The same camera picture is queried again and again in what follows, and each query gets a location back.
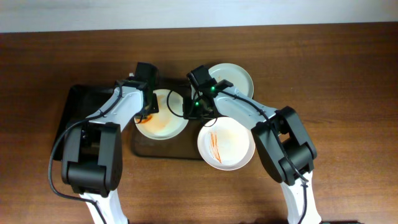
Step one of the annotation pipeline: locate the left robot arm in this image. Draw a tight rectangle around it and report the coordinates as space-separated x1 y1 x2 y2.
62 62 159 223

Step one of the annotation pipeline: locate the white plate with red streaks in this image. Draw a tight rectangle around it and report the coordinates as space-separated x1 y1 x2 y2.
197 117 255 171

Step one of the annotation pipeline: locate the white plate with orange smear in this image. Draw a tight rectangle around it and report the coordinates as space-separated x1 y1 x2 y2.
136 89 188 140

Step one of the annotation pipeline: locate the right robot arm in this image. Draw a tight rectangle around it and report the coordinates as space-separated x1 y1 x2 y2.
183 65 322 223

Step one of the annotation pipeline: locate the brown serving tray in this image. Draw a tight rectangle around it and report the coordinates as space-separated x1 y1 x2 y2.
131 78 210 161

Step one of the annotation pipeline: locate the black sponge tray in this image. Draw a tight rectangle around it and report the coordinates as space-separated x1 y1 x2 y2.
53 85 113 161

